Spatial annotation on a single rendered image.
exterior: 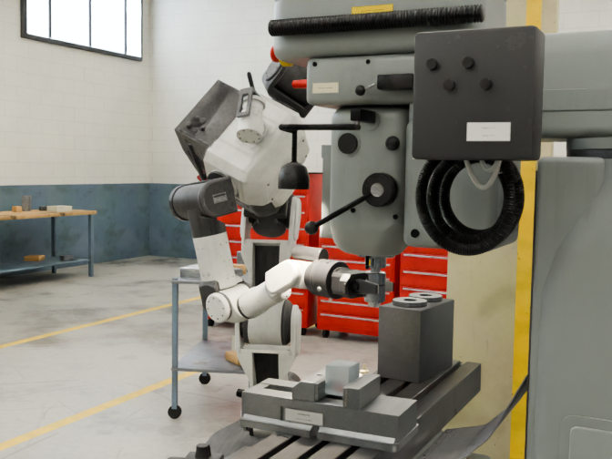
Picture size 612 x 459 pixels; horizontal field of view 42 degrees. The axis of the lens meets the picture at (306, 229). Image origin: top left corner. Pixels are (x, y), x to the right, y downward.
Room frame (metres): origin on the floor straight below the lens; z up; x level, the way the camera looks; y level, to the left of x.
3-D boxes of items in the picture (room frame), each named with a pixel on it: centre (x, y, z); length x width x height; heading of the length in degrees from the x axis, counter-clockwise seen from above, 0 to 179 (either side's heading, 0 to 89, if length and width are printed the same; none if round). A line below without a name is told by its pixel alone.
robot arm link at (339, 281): (1.82, -0.09, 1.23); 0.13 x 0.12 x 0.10; 135
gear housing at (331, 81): (1.74, -0.19, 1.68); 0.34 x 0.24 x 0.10; 64
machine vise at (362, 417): (1.61, -0.05, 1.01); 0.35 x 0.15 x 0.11; 65
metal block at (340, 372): (1.60, -0.08, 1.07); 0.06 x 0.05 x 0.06; 155
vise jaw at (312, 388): (1.63, -0.03, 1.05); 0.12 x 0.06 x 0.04; 155
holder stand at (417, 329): (2.09, -0.30, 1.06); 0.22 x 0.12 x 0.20; 147
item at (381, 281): (1.76, -0.16, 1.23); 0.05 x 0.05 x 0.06
